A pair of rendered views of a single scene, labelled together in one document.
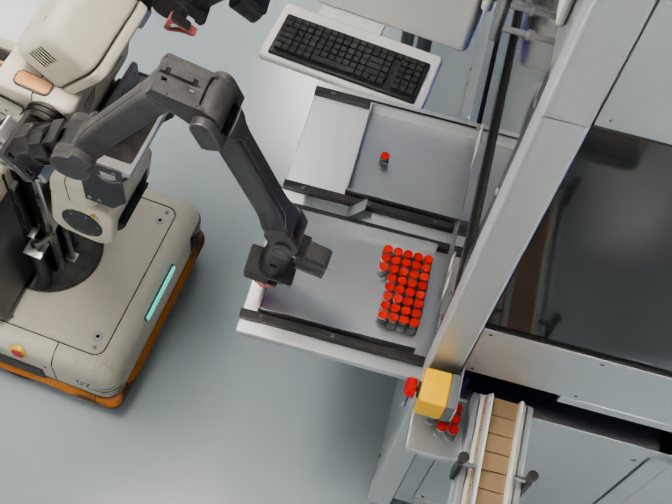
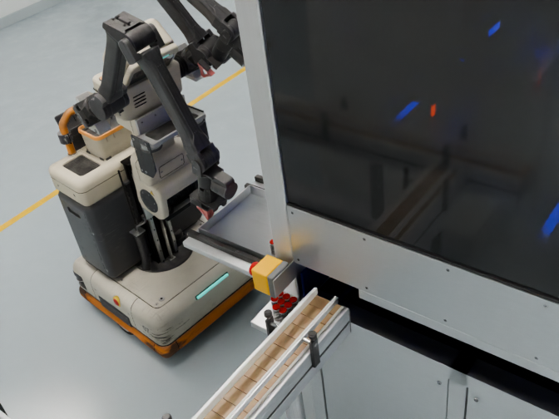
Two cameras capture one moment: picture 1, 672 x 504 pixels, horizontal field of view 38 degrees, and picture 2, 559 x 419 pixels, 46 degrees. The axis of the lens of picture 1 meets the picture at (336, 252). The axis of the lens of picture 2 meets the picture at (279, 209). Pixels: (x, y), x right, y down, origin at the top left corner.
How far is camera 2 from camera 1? 1.23 m
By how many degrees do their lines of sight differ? 33
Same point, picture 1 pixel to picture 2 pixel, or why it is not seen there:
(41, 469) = (110, 386)
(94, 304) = (169, 282)
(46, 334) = (134, 292)
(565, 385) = (355, 273)
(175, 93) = (115, 25)
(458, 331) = (274, 212)
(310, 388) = not seen: hidden behind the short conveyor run
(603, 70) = not seen: outside the picture
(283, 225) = (191, 142)
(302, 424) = not seen: hidden behind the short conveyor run
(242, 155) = (155, 75)
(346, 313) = (255, 244)
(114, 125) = (106, 67)
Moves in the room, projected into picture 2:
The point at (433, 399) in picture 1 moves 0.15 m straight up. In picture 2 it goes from (260, 271) to (252, 225)
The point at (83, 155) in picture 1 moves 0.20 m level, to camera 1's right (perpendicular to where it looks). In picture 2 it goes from (100, 97) to (148, 108)
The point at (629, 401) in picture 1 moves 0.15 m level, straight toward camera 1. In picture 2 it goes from (400, 289) to (340, 310)
